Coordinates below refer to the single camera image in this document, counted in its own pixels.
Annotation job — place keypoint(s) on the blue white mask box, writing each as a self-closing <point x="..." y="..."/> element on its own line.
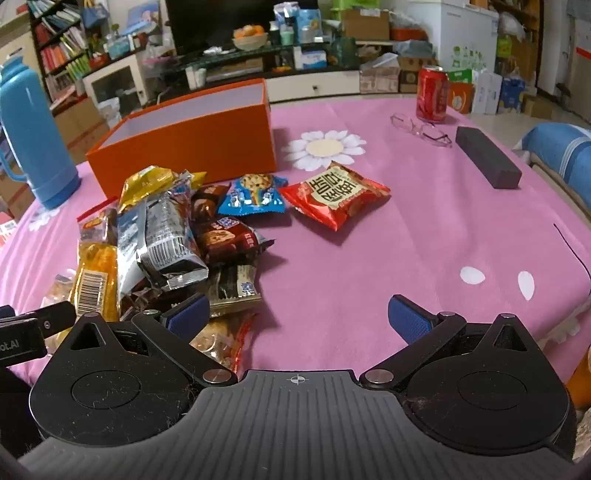
<point x="314" y="60"/>

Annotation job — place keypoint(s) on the white glass-door cabinet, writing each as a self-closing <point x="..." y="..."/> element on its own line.
<point x="115" y="87"/>

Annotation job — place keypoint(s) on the black television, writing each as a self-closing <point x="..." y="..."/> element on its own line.
<point x="207" y="23"/>

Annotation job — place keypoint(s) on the red basin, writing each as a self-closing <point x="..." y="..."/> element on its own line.
<point x="408" y="34"/>

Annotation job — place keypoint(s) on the clear eyeglasses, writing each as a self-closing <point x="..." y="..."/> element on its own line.
<point x="406" y="123"/>

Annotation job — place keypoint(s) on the bowl of oranges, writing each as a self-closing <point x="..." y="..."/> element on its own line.
<point x="249" y="42"/>

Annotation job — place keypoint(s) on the teal tissue box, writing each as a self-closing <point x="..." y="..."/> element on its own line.
<point x="120" y="48"/>

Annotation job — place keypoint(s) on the green stacking bins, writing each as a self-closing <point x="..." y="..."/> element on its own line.
<point x="346" y="5"/>

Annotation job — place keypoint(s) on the orange gift box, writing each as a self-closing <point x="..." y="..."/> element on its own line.
<point x="461" y="97"/>

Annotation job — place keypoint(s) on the large red-taped cardboard box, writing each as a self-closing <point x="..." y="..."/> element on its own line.
<point x="78" y="124"/>

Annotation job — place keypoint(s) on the dark red cookie packet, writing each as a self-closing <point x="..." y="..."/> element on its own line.
<point x="221" y="237"/>

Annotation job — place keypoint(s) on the blue cookie snack packet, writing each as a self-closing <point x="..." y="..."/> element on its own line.
<point x="251" y="194"/>

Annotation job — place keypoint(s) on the blue thermos flask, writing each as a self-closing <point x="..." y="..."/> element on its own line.
<point x="32" y="138"/>

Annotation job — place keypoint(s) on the yellow gold snack packet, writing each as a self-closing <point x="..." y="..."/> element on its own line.
<point x="147" y="182"/>

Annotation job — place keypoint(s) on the blue striped cushion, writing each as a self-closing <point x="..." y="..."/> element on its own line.
<point x="563" y="147"/>

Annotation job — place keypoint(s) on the blue picture board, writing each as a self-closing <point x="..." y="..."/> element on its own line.
<point x="143" y="18"/>

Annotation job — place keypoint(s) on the green bag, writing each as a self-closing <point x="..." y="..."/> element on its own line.
<point x="344" y="54"/>

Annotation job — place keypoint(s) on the light blue package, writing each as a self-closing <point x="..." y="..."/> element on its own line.
<point x="309" y="25"/>

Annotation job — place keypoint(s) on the wooden shelf unit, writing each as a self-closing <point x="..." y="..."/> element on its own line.
<point x="521" y="50"/>

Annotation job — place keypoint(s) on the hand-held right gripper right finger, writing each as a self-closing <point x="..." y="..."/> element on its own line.
<point x="408" y="319"/>

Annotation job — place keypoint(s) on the silver black snack packet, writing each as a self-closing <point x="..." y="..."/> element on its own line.
<point x="166" y="230"/>

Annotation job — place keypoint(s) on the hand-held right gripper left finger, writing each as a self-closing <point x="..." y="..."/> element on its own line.
<point x="187" y="314"/>

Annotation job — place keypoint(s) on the red snack packet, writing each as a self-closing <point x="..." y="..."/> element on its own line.
<point x="332" y="194"/>

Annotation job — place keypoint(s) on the white carton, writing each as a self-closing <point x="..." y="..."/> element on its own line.
<point x="487" y="92"/>

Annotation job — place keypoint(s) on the orange cardboard box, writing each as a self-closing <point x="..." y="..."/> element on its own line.
<point x="184" y="147"/>

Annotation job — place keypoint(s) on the pinkish carton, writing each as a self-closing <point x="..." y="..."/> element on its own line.
<point x="378" y="79"/>

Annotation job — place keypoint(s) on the red soda can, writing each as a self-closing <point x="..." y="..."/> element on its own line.
<point x="431" y="97"/>

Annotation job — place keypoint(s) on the open brown cardboard box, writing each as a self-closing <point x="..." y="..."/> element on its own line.
<point x="364" y="25"/>

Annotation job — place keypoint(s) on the dark brown carton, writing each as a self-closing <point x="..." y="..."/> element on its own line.
<point x="410" y="82"/>

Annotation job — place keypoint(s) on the blue carton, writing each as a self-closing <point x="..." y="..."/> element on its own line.
<point x="512" y="94"/>

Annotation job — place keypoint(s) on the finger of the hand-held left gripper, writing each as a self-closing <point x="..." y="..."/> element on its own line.
<point x="57" y="316"/>

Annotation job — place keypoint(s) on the blue white standing bag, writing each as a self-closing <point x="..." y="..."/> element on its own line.
<point x="286" y="14"/>

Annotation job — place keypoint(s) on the white TV stand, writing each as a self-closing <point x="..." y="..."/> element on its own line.
<point x="300" y="87"/>

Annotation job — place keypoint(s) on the clear cracker packet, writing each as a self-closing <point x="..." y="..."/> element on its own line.
<point x="60" y="286"/>

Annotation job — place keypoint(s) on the dark grey rectangular case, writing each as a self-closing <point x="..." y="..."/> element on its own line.
<point x="487" y="157"/>

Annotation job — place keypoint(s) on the clear red-trim peanut packet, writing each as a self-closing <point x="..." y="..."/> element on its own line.
<point x="217" y="341"/>

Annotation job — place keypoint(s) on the olive gold snack packet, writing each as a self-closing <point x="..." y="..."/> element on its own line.
<point x="235" y="290"/>

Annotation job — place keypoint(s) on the orange object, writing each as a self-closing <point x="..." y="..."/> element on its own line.
<point x="581" y="378"/>

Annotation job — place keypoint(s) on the small cardboard box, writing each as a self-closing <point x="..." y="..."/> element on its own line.
<point x="535" y="106"/>

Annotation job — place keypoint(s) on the blue tote bag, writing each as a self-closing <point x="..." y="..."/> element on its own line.
<point x="97" y="13"/>

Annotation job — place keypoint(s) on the small brown chocolate packet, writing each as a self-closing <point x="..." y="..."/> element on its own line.
<point x="205" y="203"/>

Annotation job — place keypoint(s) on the dark bookshelf with books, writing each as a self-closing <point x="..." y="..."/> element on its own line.
<point x="55" y="46"/>

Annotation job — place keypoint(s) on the orange barcode snack packet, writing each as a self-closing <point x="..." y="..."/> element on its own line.
<point x="92" y="272"/>

